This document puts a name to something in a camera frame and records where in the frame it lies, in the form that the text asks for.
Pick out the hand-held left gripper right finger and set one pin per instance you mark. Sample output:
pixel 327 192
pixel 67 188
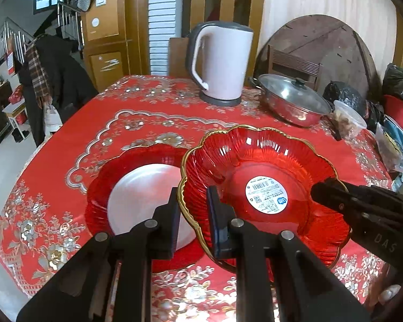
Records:
pixel 213 218

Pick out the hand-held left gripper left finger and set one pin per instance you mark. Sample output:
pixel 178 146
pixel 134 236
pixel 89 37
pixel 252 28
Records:
pixel 168 231

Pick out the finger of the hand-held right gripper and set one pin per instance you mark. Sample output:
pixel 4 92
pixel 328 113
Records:
pixel 329 194

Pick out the red glass plate white sticker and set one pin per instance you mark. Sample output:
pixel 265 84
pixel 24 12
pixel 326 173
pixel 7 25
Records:
pixel 255 161

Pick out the red glass plate gold lettering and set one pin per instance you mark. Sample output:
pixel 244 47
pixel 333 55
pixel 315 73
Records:
pixel 100 194

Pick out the person's right hand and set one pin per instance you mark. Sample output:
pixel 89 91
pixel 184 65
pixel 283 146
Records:
pixel 389 294

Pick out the clear plastic bag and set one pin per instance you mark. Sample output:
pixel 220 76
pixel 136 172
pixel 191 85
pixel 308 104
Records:
pixel 388 151

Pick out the clear plastic food container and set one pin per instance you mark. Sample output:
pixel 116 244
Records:
pixel 348 124

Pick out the blue plastic packet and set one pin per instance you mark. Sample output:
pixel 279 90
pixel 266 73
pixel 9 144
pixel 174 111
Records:
pixel 401 137

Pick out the stainless steel pot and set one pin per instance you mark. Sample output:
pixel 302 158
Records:
pixel 292 115

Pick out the red floral tablecloth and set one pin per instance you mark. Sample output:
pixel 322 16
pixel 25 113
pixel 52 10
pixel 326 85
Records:
pixel 70 214

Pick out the black plastic bag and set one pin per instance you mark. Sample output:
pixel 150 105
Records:
pixel 346 94
pixel 399 80

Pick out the red bag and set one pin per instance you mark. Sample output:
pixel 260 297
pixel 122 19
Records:
pixel 399 114

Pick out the glass pot lid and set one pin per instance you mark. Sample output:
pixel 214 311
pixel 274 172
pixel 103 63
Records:
pixel 288 90

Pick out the grey kettle base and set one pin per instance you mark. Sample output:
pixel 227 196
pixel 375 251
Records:
pixel 221 101

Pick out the round wooden tabletop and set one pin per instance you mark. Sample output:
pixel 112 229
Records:
pixel 329 43

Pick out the white electric kettle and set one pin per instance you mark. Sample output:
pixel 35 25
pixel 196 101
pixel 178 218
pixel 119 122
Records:
pixel 225 60

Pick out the white hanging bag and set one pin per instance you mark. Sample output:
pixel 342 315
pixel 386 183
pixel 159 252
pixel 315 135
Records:
pixel 52 119

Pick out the dark coat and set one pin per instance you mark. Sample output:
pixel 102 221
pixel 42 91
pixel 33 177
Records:
pixel 70 84

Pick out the small white stool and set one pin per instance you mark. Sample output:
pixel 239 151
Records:
pixel 16 112

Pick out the wooden cabinet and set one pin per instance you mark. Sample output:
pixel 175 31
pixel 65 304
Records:
pixel 114 40

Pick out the white louvre door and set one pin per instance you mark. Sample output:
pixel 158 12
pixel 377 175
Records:
pixel 166 23

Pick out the plaid scarf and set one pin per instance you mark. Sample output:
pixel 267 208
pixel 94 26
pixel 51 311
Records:
pixel 38 77

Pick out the round white sticker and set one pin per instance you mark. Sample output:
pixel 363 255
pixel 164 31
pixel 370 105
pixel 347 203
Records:
pixel 95 22

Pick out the metal stair railing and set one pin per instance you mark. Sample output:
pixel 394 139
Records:
pixel 67 20

